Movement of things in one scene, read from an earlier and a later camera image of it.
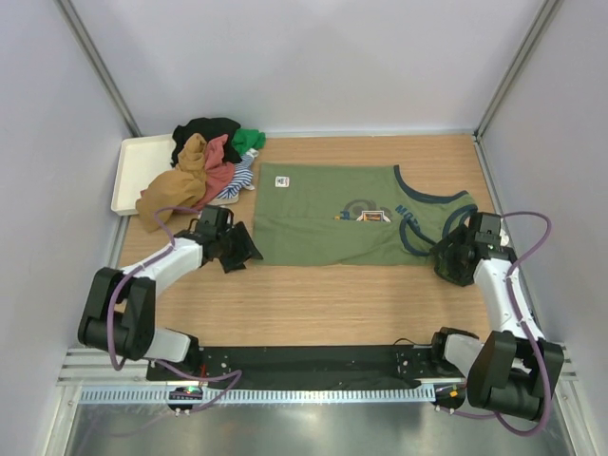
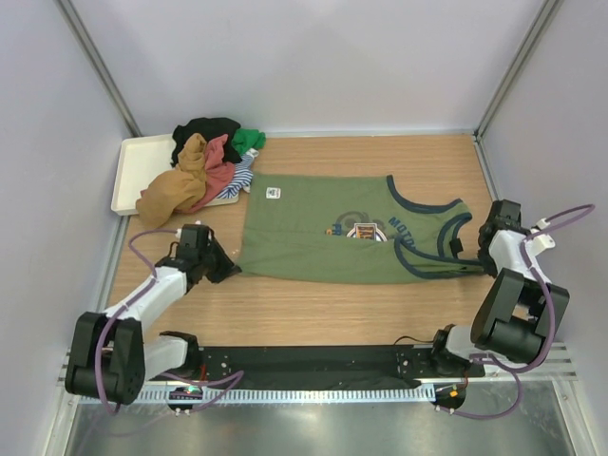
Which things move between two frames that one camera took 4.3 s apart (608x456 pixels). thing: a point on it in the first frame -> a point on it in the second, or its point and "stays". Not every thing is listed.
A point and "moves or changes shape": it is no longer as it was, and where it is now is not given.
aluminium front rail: x=81 y=368 stays
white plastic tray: x=141 y=160 stays
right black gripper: x=458 y=275 -> x=490 y=267
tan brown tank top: x=182 y=188 stays
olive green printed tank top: x=335 y=214 moves or changes shape
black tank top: x=207 y=127 stays
